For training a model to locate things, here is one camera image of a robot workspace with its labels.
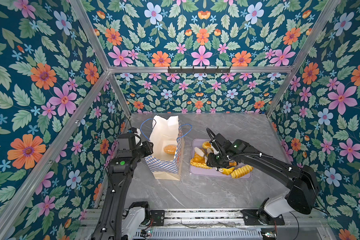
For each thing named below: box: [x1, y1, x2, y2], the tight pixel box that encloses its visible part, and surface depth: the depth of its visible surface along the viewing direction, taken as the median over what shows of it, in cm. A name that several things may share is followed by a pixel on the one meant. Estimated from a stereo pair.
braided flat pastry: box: [190, 161, 213, 170], surface depth 90 cm
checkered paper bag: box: [140, 115, 192, 181], surface depth 84 cm
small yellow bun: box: [222, 167, 235, 176], surface depth 86 cm
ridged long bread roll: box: [230, 164, 254, 179], surface depth 85 cm
